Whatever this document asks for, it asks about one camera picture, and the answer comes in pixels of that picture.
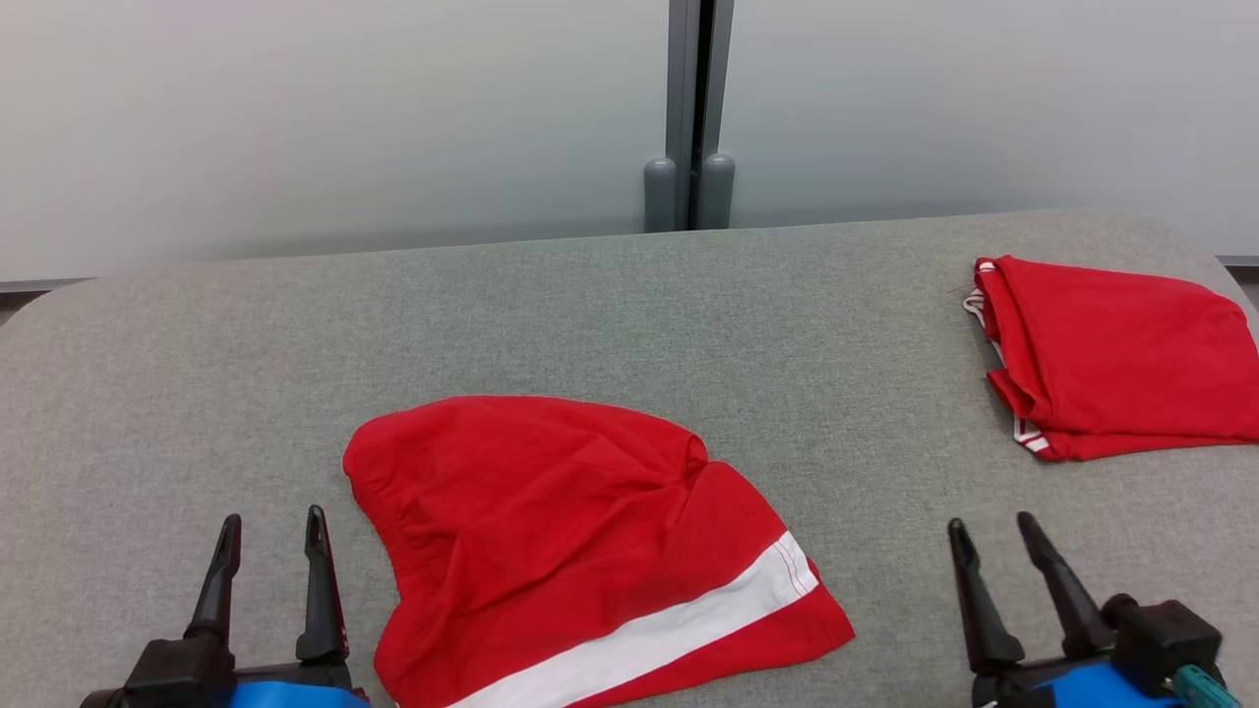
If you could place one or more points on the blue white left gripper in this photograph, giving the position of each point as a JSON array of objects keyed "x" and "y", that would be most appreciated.
[{"x": 295, "y": 693}]

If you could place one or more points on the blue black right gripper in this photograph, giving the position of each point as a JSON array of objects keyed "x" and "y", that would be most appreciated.
[{"x": 1082, "y": 688}]

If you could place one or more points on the red jersey with white trim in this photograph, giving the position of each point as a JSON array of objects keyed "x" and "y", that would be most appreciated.
[{"x": 1121, "y": 354}]

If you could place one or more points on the red shorts with white stripe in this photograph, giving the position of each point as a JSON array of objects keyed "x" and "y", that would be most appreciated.
[{"x": 541, "y": 492}]

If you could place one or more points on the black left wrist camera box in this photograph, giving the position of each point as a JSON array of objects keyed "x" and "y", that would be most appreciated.
[{"x": 177, "y": 678}]

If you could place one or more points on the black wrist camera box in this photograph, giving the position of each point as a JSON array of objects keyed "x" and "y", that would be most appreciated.
[
  {"x": 1166, "y": 639},
  {"x": 177, "y": 678}
]

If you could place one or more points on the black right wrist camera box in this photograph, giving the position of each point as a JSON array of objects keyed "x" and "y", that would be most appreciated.
[{"x": 1166, "y": 639}]

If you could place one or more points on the grey panel base rail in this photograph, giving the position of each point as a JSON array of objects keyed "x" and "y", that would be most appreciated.
[
  {"x": 44, "y": 286},
  {"x": 1239, "y": 262}
]

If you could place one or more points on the grey metal partition post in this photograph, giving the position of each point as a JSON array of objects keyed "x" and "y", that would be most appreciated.
[
  {"x": 682, "y": 79},
  {"x": 721, "y": 79}
]

